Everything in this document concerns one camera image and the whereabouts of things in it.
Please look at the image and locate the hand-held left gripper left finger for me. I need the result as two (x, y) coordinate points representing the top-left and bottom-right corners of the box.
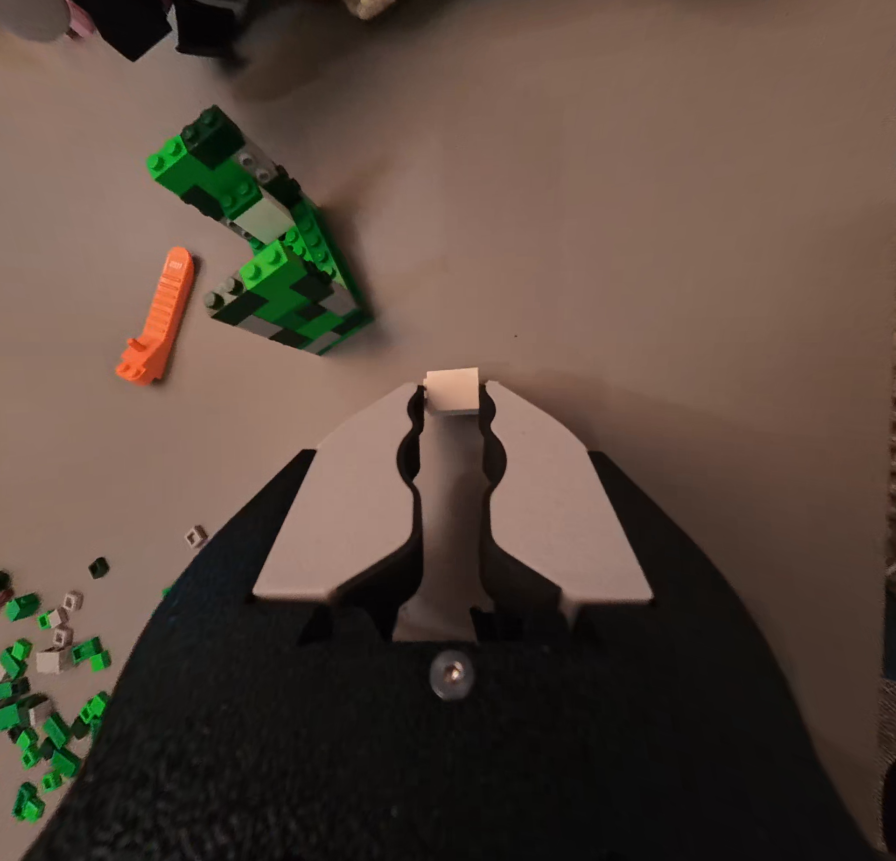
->
(252, 382), (427, 627)

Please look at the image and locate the green lego body build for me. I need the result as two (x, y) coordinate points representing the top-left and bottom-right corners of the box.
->
(146, 104), (374, 357)

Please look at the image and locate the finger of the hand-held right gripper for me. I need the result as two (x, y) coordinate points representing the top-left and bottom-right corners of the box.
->
(0, 0), (71, 43)

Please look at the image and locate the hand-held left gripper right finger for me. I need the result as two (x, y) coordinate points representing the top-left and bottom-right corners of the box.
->
(478, 380), (655, 624)

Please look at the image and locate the pile of loose lego bricks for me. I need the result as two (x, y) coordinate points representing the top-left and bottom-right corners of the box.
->
(0, 521), (211, 823)

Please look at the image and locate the white lego brick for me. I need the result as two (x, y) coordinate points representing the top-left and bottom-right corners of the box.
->
(423, 368), (484, 416)

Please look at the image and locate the orange brick separator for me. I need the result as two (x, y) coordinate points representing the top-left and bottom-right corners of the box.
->
(114, 247), (197, 386)

